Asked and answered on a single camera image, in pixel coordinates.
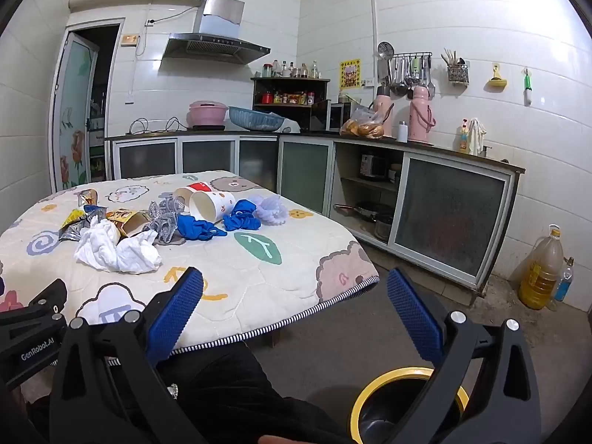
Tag large cooking oil bottle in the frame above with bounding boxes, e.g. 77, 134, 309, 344
518, 224, 565, 310

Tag steel range hood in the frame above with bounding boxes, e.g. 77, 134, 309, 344
162, 0, 271, 65

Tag coiled cables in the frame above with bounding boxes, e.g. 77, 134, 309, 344
128, 117, 188, 135

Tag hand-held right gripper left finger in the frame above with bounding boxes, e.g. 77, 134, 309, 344
48, 266, 206, 444

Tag blue cloth scraps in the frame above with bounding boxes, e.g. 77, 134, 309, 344
177, 214, 227, 241

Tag white hanging cloth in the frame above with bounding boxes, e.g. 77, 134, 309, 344
466, 118, 487, 155

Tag blue plastic basket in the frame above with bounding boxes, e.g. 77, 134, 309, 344
229, 105, 292, 131

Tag yellow and red cardboard box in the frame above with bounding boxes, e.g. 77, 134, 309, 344
105, 208, 153, 236

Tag plain white paper cup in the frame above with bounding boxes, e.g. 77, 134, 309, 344
189, 189, 236, 223

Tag row of hanging kitchen utensils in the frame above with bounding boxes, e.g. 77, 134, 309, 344
377, 41, 435, 100

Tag silver mesh scrubber cloth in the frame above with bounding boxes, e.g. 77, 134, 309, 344
141, 195, 190, 246

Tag frying pan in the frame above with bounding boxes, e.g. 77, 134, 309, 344
334, 201, 394, 223

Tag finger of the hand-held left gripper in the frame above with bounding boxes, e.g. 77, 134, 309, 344
0, 279, 69, 334

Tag flower printed glass door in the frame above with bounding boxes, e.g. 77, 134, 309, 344
48, 18, 125, 192

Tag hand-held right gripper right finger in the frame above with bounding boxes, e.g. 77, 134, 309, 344
386, 266, 542, 444

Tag pink thermos flask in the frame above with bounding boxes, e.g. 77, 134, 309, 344
409, 85, 436, 144
374, 85, 394, 123

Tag microwave oven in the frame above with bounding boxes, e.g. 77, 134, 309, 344
328, 102, 354, 131

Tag red and white paper cup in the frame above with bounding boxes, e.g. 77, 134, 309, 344
173, 182, 213, 206

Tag person's black trouser leg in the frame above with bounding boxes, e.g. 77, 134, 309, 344
157, 347, 352, 444

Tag plastic bag of buns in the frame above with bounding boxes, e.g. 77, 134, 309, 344
340, 104, 394, 139

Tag pink cooking pot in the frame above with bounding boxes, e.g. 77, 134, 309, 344
189, 100, 229, 127

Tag black bin with yellow rim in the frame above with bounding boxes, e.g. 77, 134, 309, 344
350, 366, 470, 444

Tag wire chopstick holder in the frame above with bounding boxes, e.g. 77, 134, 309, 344
441, 47, 469, 86

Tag blue rubber glove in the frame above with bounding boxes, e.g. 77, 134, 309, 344
223, 199, 262, 232

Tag dark wooden shelf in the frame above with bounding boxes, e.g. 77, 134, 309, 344
251, 77, 331, 131

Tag yellow wall poster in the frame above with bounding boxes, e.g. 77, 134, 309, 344
340, 58, 361, 90

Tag kitchen counter cabinet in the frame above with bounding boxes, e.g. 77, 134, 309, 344
105, 129, 525, 292

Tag small clear plastic bottle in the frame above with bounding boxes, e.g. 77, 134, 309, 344
552, 256, 575, 303

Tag row of condiment jars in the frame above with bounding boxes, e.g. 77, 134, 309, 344
261, 91, 315, 105

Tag row of seasoning bottles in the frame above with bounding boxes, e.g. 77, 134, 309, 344
263, 60, 322, 78

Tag crumpled white tissue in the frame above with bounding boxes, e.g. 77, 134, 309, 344
74, 217, 162, 273

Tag purple mesh bath sponge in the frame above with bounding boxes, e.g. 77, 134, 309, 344
252, 194, 290, 226

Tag yellow wall holder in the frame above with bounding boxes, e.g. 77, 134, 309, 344
485, 62, 508, 88

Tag silver and yellow snack wrapper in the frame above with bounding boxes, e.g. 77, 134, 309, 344
58, 205, 109, 241

